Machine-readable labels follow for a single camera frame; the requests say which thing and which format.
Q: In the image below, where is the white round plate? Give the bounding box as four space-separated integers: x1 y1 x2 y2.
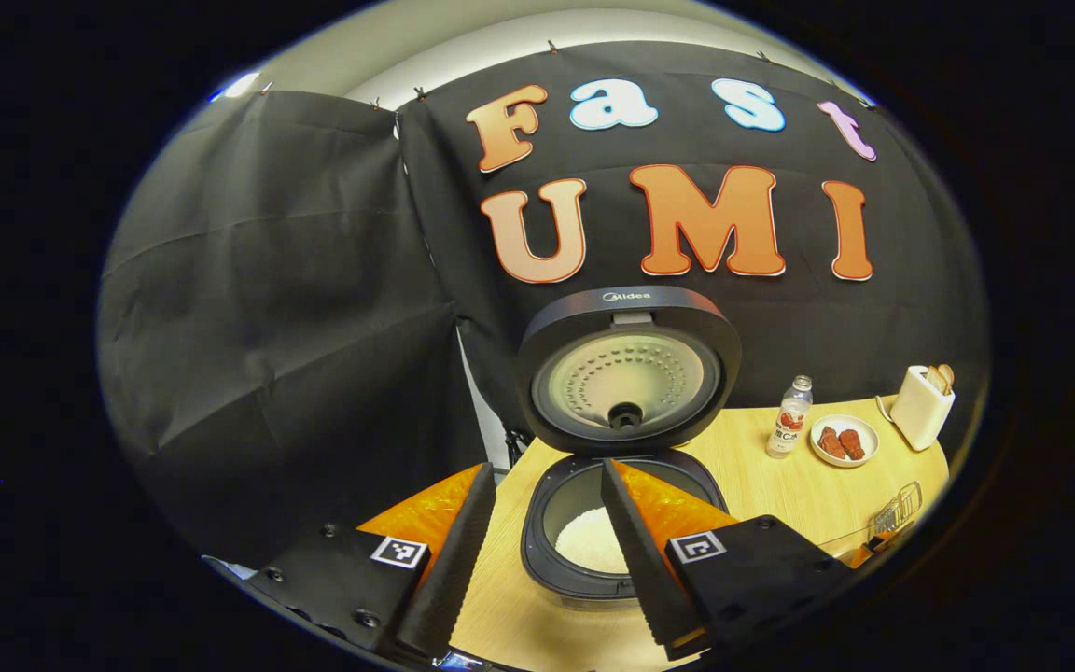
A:
810 414 880 468

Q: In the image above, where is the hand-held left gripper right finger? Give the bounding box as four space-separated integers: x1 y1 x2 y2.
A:
600 457 851 659

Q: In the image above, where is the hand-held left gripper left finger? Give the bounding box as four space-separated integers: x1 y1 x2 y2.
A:
248 462 498 659

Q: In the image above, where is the clear drink bottle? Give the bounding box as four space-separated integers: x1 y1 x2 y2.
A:
766 375 815 459

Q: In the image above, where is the white toaster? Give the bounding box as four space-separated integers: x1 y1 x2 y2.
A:
889 365 956 453

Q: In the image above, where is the black rice cooker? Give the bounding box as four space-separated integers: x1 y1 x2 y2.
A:
514 286 744 603

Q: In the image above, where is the black backdrop cloth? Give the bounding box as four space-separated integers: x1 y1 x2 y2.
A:
97 42 991 561

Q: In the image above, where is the white rice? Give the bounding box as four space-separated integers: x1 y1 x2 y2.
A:
554 506 632 575

